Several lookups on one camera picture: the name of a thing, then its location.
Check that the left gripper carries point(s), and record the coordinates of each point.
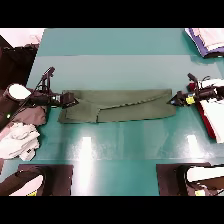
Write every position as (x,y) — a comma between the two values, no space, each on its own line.
(69,99)

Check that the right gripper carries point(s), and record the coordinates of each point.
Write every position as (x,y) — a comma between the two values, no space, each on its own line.
(181,98)

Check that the olive green shirt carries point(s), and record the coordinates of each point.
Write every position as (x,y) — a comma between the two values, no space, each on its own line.
(126,106)

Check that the brown garment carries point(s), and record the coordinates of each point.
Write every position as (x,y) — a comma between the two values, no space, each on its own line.
(33,116)

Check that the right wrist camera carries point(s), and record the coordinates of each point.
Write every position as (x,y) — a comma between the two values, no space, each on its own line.
(193,81)

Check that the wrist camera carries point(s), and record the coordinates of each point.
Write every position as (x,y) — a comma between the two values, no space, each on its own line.
(193,81)
(45,81)

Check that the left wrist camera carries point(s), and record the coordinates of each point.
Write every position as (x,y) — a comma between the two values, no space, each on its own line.
(45,81)

